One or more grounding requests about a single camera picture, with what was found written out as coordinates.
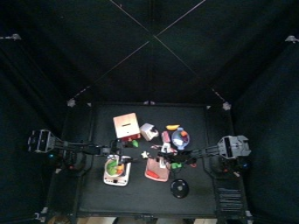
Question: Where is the bowl with green orange food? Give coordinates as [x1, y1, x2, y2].
[104, 158, 126, 178]

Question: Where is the pink toy tray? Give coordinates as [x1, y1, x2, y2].
[144, 157, 172, 183]

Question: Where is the small pink toy block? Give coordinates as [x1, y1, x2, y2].
[160, 130, 172, 144]

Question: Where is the blue toy pot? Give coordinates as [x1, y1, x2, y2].
[170, 127, 192, 151]

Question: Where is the white toy scale base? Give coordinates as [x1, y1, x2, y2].
[101, 154, 133, 187]

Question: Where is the white cube toy appliance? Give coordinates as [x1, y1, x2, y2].
[138, 122, 160, 142]

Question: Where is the black round disc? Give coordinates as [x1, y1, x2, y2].
[169, 178, 190, 200]

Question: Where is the pink wooden toy box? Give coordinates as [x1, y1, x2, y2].
[112, 112, 142, 143]

